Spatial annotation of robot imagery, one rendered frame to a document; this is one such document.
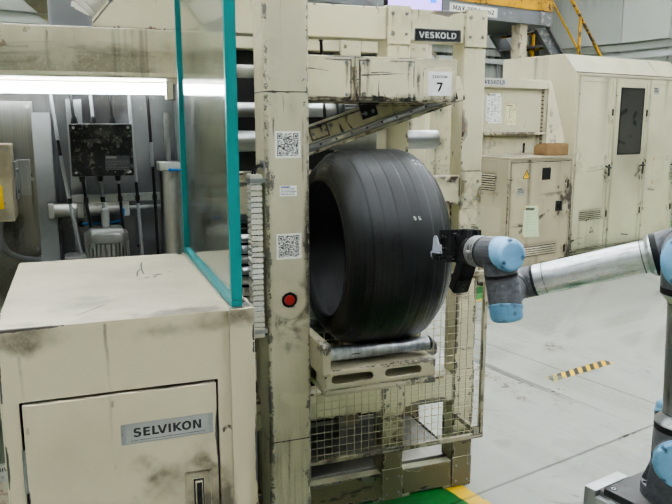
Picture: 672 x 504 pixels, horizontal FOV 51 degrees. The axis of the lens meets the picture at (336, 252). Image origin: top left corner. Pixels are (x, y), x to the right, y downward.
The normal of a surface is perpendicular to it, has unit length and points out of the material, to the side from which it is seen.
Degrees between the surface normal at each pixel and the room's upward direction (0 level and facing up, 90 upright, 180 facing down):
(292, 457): 90
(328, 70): 90
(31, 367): 90
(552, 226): 90
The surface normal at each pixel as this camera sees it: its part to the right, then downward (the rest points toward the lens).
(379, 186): 0.25, -0.56
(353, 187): -0.46, -0.40
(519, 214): 0.55, 0.15
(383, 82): 0.34, 0.17
